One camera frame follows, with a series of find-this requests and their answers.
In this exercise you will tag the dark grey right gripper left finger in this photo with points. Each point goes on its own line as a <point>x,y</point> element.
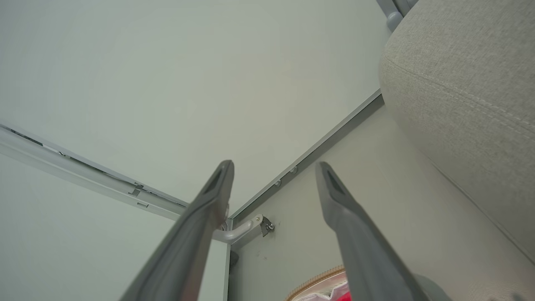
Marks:
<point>196,234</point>

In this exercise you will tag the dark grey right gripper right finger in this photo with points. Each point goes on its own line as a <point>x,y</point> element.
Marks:
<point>359,251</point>

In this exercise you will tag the red garment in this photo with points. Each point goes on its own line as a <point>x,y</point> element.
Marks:
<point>343,297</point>

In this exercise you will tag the grey couch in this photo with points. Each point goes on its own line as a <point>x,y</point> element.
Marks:
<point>468,104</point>

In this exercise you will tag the white laundry basket brown rim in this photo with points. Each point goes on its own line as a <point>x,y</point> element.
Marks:
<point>313,284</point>

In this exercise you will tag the grey metal bracket with foot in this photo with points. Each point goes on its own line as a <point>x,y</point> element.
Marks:
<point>238,233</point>

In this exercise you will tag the long aluminium wall base rail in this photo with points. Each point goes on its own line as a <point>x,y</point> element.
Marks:
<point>313,152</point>

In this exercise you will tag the slotted aluminium panel rail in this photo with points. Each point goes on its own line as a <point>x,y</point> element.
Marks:
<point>83,175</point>

